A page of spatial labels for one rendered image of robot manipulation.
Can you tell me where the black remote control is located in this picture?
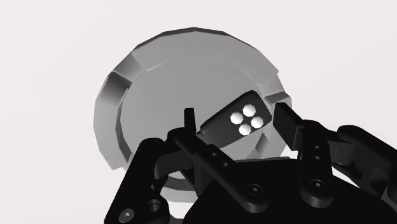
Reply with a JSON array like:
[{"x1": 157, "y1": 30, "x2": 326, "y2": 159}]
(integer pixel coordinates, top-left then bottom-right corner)
[{"x1": 197, "y1": 90, "x2": 273, "y2": 148}]

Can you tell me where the grey round plate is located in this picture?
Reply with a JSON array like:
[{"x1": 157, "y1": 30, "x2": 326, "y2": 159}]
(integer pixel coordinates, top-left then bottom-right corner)
[{"x1": 93, "y1": 27, "x2": 293, "y2": 204}]

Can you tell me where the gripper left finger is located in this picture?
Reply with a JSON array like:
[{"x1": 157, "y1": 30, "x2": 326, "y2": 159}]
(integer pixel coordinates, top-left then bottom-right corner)
[{"x1": 104, "y1": 107, "x2": 270, "y2": 224}]

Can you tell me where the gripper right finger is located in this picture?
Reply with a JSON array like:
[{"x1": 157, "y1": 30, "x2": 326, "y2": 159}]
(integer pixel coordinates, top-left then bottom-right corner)
[{"x1": 272, "y1": 102, "x2": 397, "y2": 212}]

